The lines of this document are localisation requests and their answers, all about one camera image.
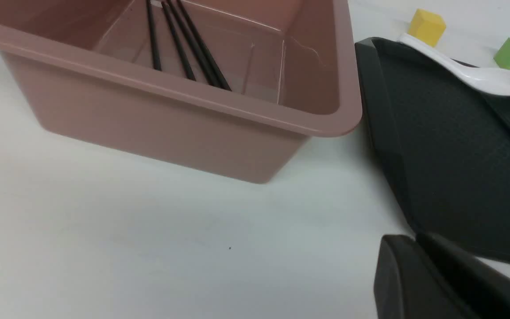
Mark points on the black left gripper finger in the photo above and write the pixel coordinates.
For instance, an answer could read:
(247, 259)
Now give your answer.
(430, 277)

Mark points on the white plastic spoon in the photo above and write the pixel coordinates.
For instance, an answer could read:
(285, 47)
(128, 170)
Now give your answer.
(493, 81)

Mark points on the pink plastic bin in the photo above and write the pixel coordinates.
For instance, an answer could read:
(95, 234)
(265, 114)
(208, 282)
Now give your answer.
(85, 68)

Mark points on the yellow cube block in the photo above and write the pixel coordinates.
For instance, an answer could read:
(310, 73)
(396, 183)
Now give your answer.
(427, 27)

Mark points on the black chopstick in bin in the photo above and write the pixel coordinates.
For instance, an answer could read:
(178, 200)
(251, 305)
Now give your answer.
(195, 48)
(153, 38)
(220, 78)
(177, 43)

